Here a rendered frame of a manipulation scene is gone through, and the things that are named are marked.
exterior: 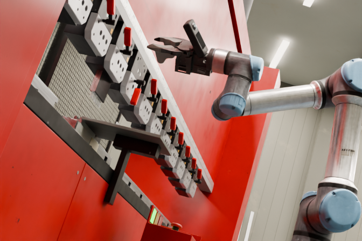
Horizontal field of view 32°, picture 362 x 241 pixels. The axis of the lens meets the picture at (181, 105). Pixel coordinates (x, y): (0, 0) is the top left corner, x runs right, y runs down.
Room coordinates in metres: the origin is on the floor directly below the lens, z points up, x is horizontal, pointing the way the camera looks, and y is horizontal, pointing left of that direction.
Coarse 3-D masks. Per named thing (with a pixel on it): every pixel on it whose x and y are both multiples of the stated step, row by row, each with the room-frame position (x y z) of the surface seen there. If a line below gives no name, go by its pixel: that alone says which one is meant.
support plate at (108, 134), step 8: (88, 120) 1.89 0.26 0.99; (96, 120) 1.88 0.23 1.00; (96, 128) 1.95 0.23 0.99; (104, 128) 1.92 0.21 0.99; (112, 128) 1.89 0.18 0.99; (120, 128) 1.86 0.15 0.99; (128, 128) 1.85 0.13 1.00; (104, 136) 2.02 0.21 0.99; (112, 136) 1.98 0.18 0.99; (128, 136) 1.92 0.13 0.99; (136, 136) 1.89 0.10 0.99; (144, 136) 1.86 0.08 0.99; (152, 136) 1.83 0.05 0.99; (160, 136) 1.82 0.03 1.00; (160, 144) 1.89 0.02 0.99; (160, 152) 1.99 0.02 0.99; (168, 152) 1.96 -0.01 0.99
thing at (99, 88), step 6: (96, 72) 1.94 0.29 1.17; (102, 72) 1.94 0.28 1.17; (96, 78) 1.94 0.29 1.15; (102, 78) 1.95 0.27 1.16; (96, 84) 1.93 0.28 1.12; (102, 84) 1.97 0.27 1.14; (108, 84) 2.01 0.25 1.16; (90, 90) 1.94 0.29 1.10; (96, 90) 1.94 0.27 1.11; (102, 90) 1.98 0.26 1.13; (90, 96) 1.94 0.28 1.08; (96, 96) 1.98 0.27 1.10; (102, 96) 2.00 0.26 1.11; (96, 102) 2.00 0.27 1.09; (102, 102) 2.02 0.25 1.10
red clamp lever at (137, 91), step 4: (136, 80) 2.11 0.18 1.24; (140, 80) 2.11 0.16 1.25; (140, 84) 2.11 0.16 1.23; (144, 84) 2.11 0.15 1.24; (136, 88) 2.11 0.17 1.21; (140, 88) 2.11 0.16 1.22; (136, 92) 2.10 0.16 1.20; (140, 92) 2.11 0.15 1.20; (132, 96) 2.11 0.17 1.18; (136, 96) 2.10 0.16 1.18; (132, 100) 2.11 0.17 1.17; (136, 100) 2.11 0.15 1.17; (132, 104) 2.11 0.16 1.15
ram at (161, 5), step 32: (128, 0) 1.85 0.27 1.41; (160, 0) 2.11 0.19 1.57; (192, 0) 2.45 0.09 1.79; (224, 0) 2.93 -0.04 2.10; (160, 32) 2.22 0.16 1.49; (224, 32) 3.12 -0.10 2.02; (160, 64) 2.33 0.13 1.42; (192, 96) 2.92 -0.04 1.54; (192, 128) 3.10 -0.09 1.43; (224, 128) 3.84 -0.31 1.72
